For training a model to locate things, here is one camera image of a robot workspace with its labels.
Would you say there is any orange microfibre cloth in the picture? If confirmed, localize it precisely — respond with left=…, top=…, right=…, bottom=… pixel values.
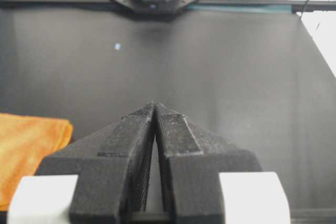
left=1, top=113, right=73, bottom=211

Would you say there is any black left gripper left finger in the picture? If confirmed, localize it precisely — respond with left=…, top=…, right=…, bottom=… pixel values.
left=35, top=103, right=155, bottom=223

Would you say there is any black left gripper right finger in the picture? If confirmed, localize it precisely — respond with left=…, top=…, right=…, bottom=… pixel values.
left=154, top=103, right=261, bottom=223

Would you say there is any black aluminium frame rail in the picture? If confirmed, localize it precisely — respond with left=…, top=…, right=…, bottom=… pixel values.
left=1, top=0, right=335, bottom=13

